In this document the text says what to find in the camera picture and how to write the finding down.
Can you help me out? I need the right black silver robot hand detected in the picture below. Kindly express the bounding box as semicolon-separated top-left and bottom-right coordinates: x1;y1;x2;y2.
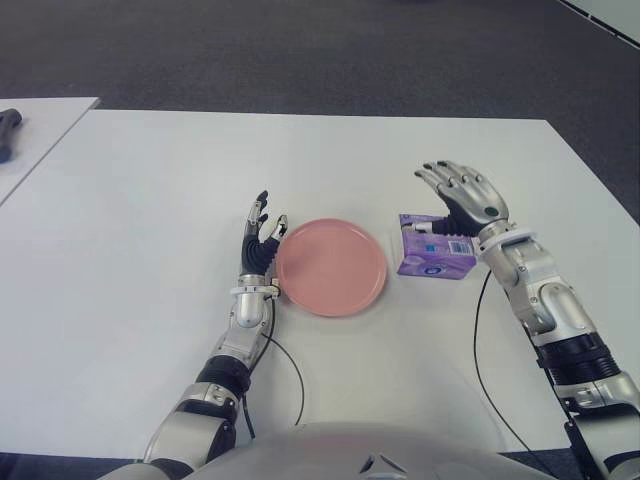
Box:
403;159;511;239

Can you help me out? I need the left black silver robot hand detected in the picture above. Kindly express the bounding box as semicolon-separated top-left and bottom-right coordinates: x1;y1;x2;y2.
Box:
239;189;290;277

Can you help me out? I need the purple tissue paper pack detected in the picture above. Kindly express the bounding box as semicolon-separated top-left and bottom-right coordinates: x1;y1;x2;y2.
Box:
397;213;480;281

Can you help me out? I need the pink round plate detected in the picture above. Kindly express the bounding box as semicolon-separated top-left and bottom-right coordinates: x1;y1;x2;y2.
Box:
275;217;389;318

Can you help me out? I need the silver robot torso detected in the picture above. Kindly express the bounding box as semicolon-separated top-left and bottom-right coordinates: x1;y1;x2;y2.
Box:
94;421;546;480

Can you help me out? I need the white table with black edge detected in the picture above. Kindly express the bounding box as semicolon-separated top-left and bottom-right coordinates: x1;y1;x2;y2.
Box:
557;0;640;51

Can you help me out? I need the white side table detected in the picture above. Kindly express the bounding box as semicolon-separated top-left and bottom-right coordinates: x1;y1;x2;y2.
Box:
0;97;100;205

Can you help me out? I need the black device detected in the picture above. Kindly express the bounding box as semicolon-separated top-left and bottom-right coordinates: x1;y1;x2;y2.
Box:
0;108;23;164

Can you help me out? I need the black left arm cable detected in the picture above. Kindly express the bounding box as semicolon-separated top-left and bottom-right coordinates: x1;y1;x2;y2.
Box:
243;294;305;441

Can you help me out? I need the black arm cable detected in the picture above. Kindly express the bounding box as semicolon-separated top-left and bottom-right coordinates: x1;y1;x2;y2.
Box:
473;272;544;457
243;294;305;441

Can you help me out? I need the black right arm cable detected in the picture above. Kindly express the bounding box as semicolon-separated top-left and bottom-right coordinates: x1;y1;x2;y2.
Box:
473;272;544;457

